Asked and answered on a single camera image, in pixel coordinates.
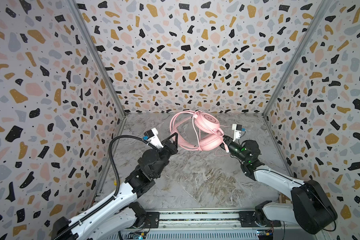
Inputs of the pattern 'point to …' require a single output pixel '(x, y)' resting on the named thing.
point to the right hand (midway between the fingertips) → (212, 133)
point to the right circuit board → (265, 234)
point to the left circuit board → (136, 235)
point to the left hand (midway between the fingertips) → (178, 131)
